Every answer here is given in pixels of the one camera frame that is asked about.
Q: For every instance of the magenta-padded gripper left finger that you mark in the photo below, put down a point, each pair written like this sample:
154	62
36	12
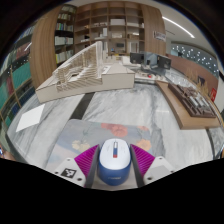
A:
71	171

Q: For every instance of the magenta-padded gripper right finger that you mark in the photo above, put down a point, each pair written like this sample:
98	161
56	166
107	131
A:
156	168

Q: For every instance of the white and blue computer mouse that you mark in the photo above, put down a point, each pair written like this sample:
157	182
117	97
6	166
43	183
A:
114	160

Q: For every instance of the floral print mouse pad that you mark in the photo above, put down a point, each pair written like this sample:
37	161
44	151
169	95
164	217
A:
90	135

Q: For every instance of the white paper sheet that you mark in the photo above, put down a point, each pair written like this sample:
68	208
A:
30	117

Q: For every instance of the brown wooden architectural model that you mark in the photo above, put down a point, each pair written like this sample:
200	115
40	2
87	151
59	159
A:
191	105

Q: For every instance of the flat white architectural model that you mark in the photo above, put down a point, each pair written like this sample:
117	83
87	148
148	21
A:
150	77

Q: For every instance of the large white architectural model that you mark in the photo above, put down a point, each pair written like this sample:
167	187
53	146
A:
110	80

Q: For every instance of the dark grey block model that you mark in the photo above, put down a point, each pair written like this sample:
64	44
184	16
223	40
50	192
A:
164	61

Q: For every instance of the bookshelf with coloured books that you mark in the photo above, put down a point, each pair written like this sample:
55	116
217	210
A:
15	80

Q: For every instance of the group of small ceiling lights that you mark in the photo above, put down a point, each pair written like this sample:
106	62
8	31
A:
196	56

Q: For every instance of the long ceiling light strip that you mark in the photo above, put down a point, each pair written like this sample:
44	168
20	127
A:
178	26

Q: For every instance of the white wall sign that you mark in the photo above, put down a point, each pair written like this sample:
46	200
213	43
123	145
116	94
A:
159	35

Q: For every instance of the wooden wall shelf unit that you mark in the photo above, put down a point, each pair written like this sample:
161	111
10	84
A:
113	30

